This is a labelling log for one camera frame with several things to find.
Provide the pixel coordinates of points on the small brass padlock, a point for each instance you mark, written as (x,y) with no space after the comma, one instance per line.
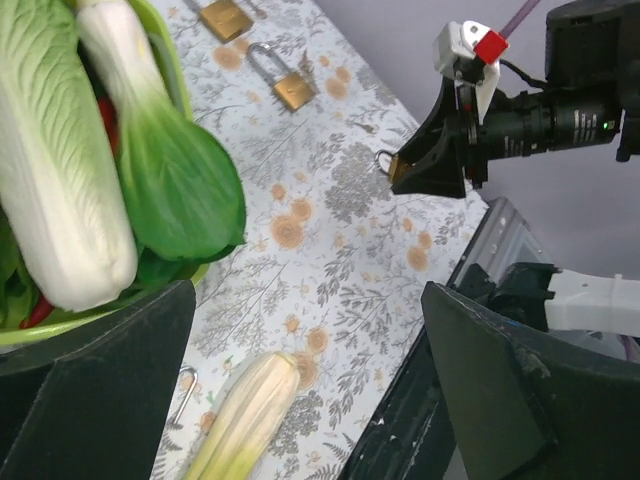
(391,164)

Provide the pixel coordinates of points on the green plastic basket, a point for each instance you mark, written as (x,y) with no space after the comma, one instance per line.
(59,321)

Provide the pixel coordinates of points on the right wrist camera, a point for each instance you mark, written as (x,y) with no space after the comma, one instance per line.
(469,53)

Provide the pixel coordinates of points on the large brass padlock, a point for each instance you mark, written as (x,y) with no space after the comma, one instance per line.
(223,18)
(288,86)

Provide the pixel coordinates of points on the large toy napa cabbage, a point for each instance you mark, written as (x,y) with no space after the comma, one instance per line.
(59,186)

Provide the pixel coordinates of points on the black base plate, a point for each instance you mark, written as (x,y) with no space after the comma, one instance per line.
(409,435)

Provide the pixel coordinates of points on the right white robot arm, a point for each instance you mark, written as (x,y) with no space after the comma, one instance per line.
(588,44)

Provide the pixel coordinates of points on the aluminium frame rail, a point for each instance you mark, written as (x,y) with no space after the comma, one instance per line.
(502,238)

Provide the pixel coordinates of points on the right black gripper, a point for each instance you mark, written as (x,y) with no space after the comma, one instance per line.
(525,125)

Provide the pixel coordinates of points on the small brass padlock shackle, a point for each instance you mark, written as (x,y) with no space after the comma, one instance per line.
(192,373)

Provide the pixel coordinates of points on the toy celery stalk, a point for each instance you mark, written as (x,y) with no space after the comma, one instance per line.
(249,417)

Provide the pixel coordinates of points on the toy bok choy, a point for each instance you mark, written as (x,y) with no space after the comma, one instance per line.
(182,191)

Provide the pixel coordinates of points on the floral table mat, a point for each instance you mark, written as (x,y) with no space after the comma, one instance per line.
(334,265)

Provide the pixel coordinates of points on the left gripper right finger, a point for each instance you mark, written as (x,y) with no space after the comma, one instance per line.
(526,405)

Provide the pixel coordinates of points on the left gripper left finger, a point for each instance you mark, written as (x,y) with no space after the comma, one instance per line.
(92,403)

